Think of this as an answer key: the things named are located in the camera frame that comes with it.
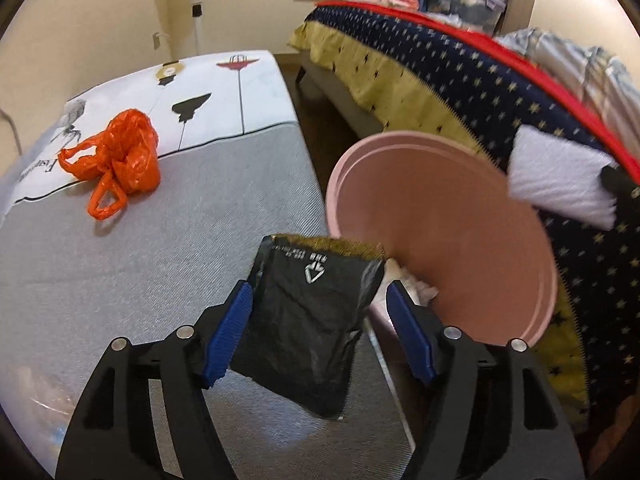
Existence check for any orange plastic bag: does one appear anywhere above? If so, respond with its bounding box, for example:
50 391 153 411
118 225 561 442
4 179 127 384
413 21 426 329
57 108 162 221

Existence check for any yellow bed skirt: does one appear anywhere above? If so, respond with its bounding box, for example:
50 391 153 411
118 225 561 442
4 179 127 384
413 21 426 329
287 22 592 433

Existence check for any grey bed frame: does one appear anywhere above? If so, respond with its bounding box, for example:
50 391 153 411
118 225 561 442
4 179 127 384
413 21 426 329
295 52 386 133

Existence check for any black foil packet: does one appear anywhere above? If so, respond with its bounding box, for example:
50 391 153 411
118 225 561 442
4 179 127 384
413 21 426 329
230 232 386 419

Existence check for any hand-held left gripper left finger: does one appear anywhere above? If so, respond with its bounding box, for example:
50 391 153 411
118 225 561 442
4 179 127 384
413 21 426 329
55 280 254 480

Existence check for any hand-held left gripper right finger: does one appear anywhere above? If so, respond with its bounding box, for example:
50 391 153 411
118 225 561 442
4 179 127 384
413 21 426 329
386 280 586 480

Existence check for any pink plastic bin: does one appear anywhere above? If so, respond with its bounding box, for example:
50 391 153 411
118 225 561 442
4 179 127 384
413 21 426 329
325 130 558 349

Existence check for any clear storage bin purple lid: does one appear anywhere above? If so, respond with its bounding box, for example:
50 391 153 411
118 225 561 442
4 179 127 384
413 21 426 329
425 0 506 36

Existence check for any grey wall cable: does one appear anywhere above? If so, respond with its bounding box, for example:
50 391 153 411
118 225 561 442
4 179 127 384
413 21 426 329
0 110 24 157

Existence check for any clear plastic wrapper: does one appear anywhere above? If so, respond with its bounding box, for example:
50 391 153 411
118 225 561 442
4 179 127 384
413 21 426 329
7 365 76 441

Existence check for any white fuzzy cloth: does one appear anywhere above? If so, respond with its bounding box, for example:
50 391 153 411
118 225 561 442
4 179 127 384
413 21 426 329
507 125 619 231

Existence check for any striped blue white duvet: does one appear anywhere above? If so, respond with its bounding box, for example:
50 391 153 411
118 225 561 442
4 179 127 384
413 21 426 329
495 27 640 136

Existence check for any folding table with printed cover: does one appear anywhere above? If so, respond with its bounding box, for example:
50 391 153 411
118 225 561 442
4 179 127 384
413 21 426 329
0 50 416 480

